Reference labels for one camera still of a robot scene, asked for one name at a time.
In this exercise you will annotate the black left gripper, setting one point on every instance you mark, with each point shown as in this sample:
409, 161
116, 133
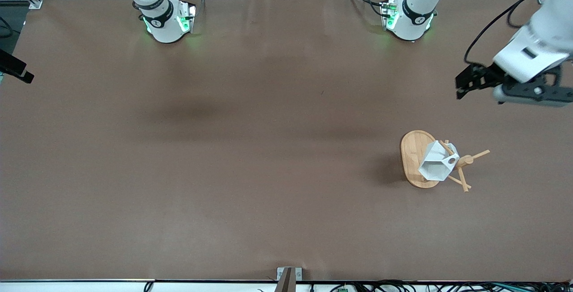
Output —
485, 77

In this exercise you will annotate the white hexagonal cup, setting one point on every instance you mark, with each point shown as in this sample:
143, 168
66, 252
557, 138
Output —
436, 166

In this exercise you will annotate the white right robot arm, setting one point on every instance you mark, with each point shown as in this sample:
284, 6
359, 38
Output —
165, 27

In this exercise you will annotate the brown table cover sheet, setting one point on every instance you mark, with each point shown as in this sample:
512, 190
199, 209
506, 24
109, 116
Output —
286, 202

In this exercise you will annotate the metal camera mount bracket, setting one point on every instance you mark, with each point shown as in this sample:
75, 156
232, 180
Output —
288, 275

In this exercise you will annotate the wooden cup rack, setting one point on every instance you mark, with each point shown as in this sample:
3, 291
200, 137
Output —
412, 157

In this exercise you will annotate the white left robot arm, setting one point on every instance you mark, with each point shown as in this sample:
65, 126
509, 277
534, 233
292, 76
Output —
537, 41

